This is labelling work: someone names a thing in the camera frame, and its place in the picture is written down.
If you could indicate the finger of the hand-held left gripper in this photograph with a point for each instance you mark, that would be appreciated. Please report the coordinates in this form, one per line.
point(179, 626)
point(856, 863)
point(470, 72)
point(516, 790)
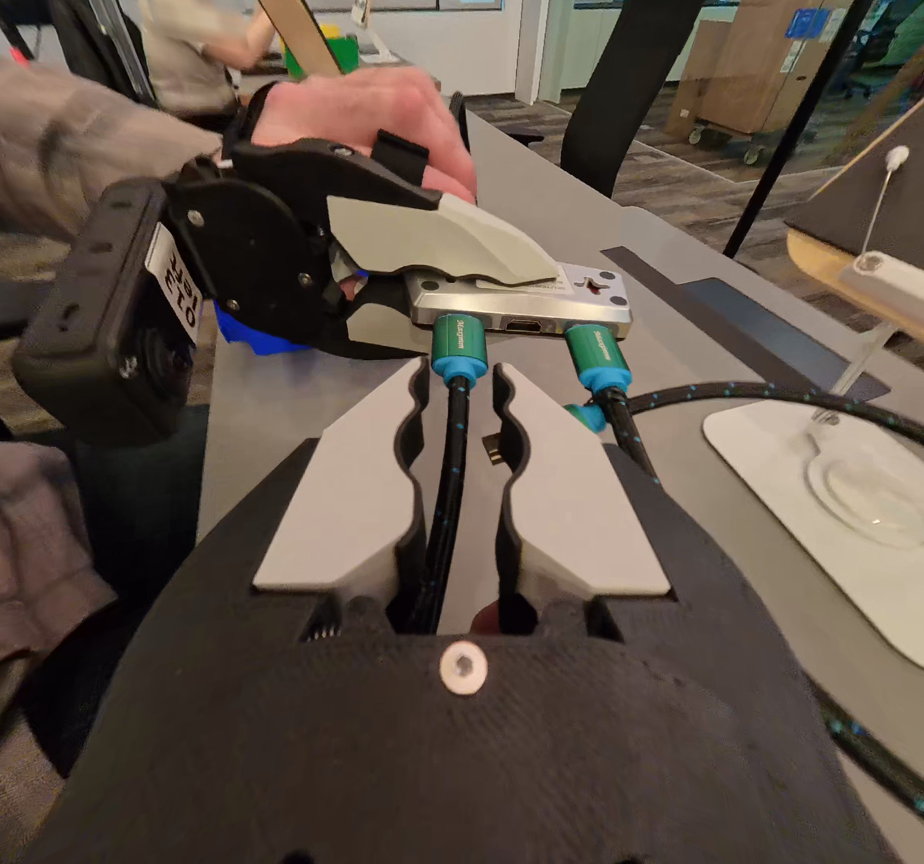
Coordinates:
point(448, 241)
point(387, 327)

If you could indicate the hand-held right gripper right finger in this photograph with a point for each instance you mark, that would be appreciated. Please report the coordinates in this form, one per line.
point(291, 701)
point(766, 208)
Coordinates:
point(585, 518)

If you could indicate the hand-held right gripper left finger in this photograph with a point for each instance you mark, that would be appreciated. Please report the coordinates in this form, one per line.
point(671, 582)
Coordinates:
point(347, 518)

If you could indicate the blue plastic bin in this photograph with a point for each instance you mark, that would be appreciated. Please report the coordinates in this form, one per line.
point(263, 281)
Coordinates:
point(253, 330)

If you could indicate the small grey adapter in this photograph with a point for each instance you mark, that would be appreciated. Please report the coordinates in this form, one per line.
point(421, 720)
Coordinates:
point(578, 301)

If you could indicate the person's left forearm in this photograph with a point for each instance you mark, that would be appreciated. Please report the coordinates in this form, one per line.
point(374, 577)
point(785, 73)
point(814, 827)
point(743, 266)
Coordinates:
point(87, 143)

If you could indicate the person's left hand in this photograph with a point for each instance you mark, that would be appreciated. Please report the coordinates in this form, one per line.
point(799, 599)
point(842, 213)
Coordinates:
point(361, 102)

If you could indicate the open laptop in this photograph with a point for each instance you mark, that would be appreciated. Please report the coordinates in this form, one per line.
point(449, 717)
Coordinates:
point(296, 13)

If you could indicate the black office chair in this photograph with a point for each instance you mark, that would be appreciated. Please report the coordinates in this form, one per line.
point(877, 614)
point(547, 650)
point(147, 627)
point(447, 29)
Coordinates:
point(628, 78)

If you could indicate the black tilted board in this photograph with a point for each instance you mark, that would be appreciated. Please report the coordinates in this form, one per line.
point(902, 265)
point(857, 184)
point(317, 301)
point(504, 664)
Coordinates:
point(866, 215)

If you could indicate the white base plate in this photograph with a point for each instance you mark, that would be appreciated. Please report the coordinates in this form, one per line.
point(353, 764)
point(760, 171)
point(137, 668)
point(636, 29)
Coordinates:
point(809, 518)

